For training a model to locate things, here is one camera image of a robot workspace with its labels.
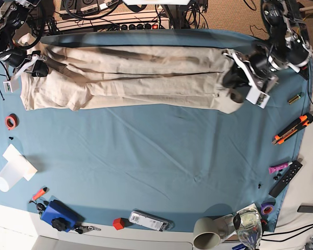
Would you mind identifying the purple tape roll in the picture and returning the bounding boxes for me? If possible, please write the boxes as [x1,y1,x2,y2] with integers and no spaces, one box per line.
[261,202,274,215]

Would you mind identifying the orange black utility knife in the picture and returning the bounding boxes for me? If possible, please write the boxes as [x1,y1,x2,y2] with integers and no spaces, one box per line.
[272,112,313,145]

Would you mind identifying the translucent plastic cup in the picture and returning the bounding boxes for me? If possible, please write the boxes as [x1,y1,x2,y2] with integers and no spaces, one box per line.
[0,162,24,192]

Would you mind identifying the white paper sheet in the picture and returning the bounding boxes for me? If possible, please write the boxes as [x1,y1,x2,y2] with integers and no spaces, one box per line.
[3,144,38,181]

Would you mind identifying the orange small screwdriver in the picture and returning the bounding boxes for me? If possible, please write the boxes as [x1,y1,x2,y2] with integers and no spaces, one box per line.
[29,187,48,203]

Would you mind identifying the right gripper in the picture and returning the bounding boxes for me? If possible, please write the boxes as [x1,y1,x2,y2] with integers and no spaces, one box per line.
[0,48,49,77]

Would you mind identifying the black keys with clip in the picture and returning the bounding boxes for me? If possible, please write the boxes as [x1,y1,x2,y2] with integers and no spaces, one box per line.
[74,226,101,234]

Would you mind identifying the blue table cloth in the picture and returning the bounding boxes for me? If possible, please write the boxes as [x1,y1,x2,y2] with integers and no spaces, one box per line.
[0,28,313,233]

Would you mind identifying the black power strip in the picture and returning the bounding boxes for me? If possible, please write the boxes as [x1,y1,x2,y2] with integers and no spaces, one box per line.
[119,20,170,30]

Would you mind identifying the blue box with knob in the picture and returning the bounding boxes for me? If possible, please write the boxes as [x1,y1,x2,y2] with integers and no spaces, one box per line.
[41,199,78,232]

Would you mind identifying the red cube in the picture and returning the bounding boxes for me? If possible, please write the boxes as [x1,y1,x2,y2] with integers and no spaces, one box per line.
[113,218,125,230]

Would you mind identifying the black remote control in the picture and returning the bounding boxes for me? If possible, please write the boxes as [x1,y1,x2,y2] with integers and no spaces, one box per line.
[269,160,303,198]

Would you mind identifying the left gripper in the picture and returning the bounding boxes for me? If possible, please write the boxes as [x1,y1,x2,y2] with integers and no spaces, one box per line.
[222,49,278,103]

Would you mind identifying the red tape roll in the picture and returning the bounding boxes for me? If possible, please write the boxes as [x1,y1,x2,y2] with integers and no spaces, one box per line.
[5,114,19,130]

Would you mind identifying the clear plastic packaged item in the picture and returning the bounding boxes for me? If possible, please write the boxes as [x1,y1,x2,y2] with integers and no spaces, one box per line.
[128,210,175,232]

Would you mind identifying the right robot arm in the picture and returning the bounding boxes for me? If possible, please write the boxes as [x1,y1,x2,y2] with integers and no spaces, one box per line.
[0,1,49,77]

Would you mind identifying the gold AA battery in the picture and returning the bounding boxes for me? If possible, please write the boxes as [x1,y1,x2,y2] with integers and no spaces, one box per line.
[288,93,302,105]

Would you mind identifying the grey-green mug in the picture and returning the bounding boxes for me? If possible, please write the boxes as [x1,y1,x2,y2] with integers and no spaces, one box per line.
[193,217,228,250]

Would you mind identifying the beige T-shirt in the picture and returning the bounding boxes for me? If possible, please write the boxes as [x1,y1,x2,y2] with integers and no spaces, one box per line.
[20,43,243,114]

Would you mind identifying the purple glue tube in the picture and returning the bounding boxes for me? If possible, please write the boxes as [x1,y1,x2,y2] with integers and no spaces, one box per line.
[268,161,293,174]

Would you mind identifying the wine glass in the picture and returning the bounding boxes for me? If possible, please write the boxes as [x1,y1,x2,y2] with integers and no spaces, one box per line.
[233,208,263,250]

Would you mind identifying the dark grey power adapter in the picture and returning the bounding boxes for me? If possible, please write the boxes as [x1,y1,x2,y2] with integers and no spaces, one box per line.
[297,205,313,214]

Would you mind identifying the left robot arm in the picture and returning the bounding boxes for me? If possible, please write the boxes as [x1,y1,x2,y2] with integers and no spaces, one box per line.
[222,1,313,108]

